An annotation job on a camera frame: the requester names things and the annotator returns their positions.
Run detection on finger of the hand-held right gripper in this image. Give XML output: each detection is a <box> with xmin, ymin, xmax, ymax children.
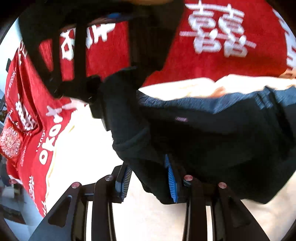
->
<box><xmin>19</xmin><ymin>13</ymin><xmax>62</xmax><ymax>93</ymax></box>
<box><xmin>74</xmin><ymin>12</ymin><xmax>122</xmax><ymax>81</ymax></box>

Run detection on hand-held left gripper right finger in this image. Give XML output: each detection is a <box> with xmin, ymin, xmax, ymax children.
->
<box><xmin>163</xmin><ymin>154</ymin><xmax>270</xmax><ymax>241</ymax></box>

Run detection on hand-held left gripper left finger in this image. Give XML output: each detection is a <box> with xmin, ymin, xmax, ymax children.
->
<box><xmin>29</xmin><ymin>163</ymin><xmax>133</xmax><ymax>241</ymax></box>

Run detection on black pants with blue-grey waistband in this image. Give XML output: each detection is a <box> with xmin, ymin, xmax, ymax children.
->
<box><xmin>99</xmin><ymin>0</ymin><xmax>296</xmax><ymax>205</ymax></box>

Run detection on cream cloth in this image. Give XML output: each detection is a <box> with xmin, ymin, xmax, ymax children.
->
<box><xmin>45</xmin><ymin>74</ymin><xmax>296</xmax><ymax>241</ymax></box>

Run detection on red printed blanket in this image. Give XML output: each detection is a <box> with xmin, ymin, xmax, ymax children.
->
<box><xmin>0</xmin><ymin>0</ymin><xmax>296</xmax><ymax>218</ymax></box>

